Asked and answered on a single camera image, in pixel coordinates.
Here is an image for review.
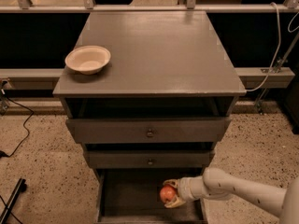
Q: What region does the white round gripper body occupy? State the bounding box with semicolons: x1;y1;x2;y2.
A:
178;177;200;203

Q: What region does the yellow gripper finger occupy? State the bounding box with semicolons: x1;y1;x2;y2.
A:
163;179;178;189
164;195;186;208

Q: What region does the red apple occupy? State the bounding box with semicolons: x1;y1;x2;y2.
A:
160;185;176;203

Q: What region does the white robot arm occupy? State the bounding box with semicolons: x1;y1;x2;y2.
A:
159;168;299;224

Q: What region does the gray open bottom drawer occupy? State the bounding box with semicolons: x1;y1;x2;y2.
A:
95;168;208;224

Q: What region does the gray top drawer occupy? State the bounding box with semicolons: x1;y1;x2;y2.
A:
66;117;231;144

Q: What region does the gray middle drawer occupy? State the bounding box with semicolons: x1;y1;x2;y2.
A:
83;150;215;169

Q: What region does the gray wooden drawer cabinet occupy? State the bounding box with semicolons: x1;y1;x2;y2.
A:
52;10;247;224

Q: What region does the beige paper bowl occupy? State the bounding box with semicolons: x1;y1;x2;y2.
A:
64;46;111;75

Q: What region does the black bar on floor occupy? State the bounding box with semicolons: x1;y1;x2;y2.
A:
0;178;27;224

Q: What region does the black floor cable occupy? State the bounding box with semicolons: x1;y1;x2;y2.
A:
0;87;35;159

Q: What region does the metal railing frame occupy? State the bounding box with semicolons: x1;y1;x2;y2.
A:
0;0;299;91

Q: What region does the white hanging cable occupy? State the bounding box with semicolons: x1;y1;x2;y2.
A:
245;2;282;93

